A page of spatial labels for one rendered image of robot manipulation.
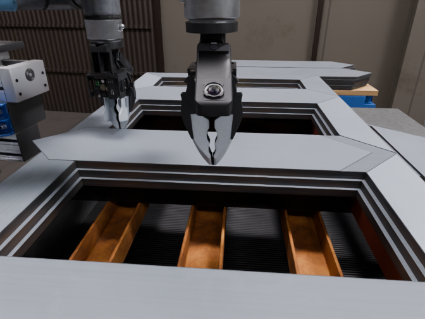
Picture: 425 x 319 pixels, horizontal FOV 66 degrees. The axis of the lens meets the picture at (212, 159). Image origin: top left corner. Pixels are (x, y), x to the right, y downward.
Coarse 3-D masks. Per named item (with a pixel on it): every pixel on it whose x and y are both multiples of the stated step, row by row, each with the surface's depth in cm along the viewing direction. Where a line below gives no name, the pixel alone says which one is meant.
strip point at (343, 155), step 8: (320, 136) 76; (328, 144) 72; (336, 144) 72; (344, 144) 72; (328, 152) 68; (336, 152) 68; (344, 152) 68; (352, 152) 68; (360, 152) 68; (368, 152) 68; (336, 160) 64; (344, 160) 64; (352, 160) 64; (344, 168) 61
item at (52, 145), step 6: (66, 132) 78; (72, 132) 78; (78, 132) 78; (54, 138) 75; (60, 138) 75; (66, 138) 75; (72, 138) 75; (42, 144) 71; (48, 144) 71; (54, 144) 71; (60, 144) 71; (66, 144) 71; (42, 150) 69; (48, 150) 69; (54, 150) 69; (60, 150) 69; (48, 156) 66
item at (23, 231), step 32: (128, 128) 91; (320, 128) 89; (384, 160) 65; (64, 192) 59; (256, 192) 63; (288, 192) 62; (320, 192) 61; (352, 192) 61; (32, 224) 50; (384, 224) 51; (416, 256) 43
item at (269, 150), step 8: (256, 136) 76; (264, 136) 76; (272, 136) 76; (280, 136) 76; (256, 144) 72; (264, 144) 72; (272, 144) 72; (280, 144) 72; (256, 152) 68; (264, 152) 68; (272, 152) 68; (280, 152) 68; (288, 152) 68; (256, 160) 64; (264, 160) 64; (272, 160) 64; (280, 160) 64; (288, 160) 64; (280, 168) 61; (288, 168) 61
